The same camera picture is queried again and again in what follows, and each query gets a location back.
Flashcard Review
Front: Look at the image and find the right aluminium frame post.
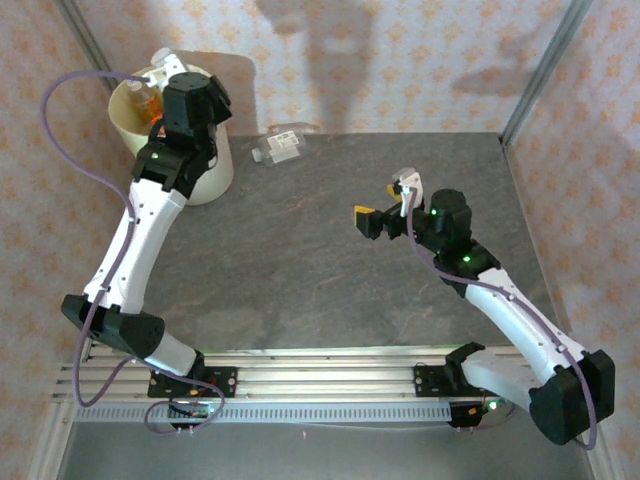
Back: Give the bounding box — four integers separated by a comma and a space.
499, 0, 595, 147

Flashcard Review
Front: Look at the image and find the cream plastic waste bin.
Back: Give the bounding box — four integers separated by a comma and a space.
107, 48, 235, 207

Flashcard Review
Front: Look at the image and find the right black mount plate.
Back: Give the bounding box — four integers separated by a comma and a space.
413, 363, 454, 399

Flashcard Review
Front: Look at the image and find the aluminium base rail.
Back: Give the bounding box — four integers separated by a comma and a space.
52, 344, 509, 402

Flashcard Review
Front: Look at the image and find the grey slotted cable duct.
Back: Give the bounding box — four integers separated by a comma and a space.
74, 402, 454, 424

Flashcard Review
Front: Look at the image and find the clear bottle white label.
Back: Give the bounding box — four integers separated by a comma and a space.
251, 122, 321, 166

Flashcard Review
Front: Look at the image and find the left aluminium frame post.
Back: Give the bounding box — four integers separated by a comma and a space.
52, 0, 119, 90

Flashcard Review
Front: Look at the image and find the right aluminium table edge profile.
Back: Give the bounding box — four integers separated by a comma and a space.
501, 134, 619, 480

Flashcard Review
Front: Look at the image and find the black mount plate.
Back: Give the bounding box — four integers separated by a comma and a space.
147, 366, 239, 400
413, 363, 454, 399

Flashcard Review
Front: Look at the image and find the yellow-green bin liner bag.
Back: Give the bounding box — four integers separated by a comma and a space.
108, 74, 166, 154

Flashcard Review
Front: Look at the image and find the left purple base cable loop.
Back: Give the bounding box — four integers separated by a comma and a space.
143, 386, 226, 437

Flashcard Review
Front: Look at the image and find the aluminium frame post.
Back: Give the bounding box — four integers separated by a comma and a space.
52, 0, 119, 90
499, 0, 595, 147

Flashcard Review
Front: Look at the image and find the left black mount plate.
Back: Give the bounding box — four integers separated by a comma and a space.
147, 366, 239, 400

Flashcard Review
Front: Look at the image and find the orange label bottle brown cap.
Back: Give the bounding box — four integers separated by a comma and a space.
124, 78, 165, 129

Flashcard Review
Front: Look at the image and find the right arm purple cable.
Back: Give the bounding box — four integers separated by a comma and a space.
404, 192, 599, 451

